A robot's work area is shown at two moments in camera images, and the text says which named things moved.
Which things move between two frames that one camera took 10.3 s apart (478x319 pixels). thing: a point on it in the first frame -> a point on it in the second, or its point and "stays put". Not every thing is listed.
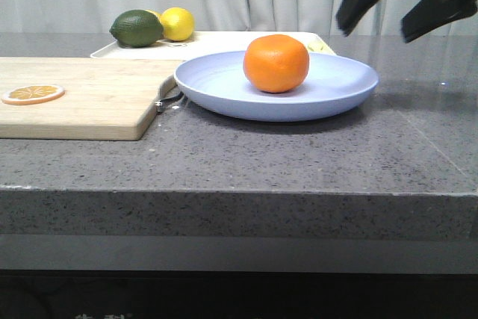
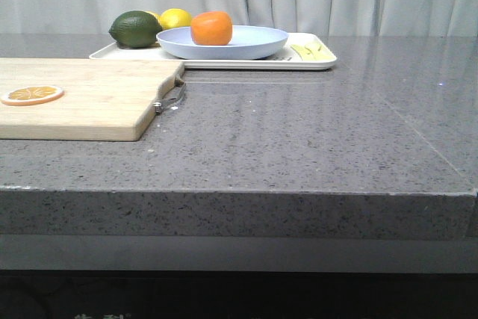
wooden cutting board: (104, 98) stays put
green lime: (136, 28) stays put
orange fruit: (275, 63) -> (211, 28)
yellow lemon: (178, 25) stays put
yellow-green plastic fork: (318, 45) stays put
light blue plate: (216, 84) -> (246, 42)
